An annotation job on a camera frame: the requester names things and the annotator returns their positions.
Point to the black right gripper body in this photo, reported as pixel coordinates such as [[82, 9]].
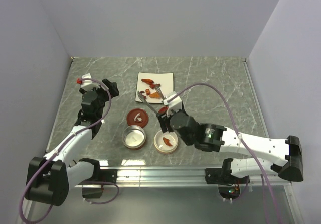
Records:
[[165, 118]]

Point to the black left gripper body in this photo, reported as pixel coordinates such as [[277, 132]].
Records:
[[104, 97]]

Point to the orange bacon strip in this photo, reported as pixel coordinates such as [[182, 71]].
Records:
[[167, 142]]

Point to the orange fried cutlet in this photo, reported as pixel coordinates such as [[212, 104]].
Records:
[[155, 95]]

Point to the metal serving tongs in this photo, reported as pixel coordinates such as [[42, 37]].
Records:
[[148, 104]]

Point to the curved red sausage piece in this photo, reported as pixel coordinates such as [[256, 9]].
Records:
[[142, 94]]

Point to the red-brown drumstick piece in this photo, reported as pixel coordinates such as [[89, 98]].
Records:
[[153, 86]]

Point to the red-brown chicken wing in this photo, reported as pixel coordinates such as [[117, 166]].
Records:
[[148, 81]]

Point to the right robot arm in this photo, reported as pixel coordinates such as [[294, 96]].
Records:
[[282, 157]]

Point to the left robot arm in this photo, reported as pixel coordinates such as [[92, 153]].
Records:
[[50, 178]]

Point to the right red container lid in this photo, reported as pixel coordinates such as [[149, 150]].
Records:
[[163, 110]]

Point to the red container lid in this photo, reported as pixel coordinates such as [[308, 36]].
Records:
[[137, 117], [163, 110]]

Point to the white round container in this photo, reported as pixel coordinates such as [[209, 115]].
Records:
[[160, 145]]

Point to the left red container lid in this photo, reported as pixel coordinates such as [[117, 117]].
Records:
[[137, 117]]

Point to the metal round container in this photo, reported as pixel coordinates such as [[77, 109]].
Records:
[[134, 137]]

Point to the white square plate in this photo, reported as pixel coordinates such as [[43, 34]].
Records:
[[166, 81]]

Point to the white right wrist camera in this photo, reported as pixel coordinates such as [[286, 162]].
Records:
[[173, 102]]

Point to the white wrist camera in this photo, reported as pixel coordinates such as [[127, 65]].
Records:
[[85, 84], [173, 102]]

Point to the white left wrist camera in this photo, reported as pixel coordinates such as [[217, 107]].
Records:
[[85, 84]]

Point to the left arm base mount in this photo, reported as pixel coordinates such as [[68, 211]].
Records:
[[94, 188]]

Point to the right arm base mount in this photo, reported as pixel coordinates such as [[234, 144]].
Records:
[[230, 188]]

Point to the aluminium frame rail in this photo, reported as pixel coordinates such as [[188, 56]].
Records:
[[162, 176]]

